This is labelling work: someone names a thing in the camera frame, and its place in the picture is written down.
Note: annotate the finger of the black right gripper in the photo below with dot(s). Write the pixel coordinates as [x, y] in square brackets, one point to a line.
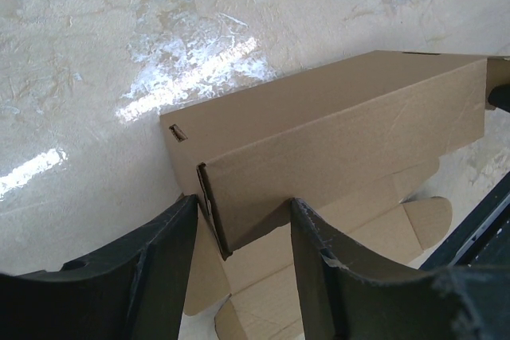
[499, 97]

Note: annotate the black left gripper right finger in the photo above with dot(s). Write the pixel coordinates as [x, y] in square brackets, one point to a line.
[347, 291]

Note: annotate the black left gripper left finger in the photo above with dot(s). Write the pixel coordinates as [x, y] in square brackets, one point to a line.
[131, 288]

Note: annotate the brown cardboard paper box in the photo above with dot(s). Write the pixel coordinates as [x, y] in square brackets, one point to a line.
[354, 139]

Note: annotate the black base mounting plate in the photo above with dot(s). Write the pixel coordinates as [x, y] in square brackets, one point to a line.
[470, 228]

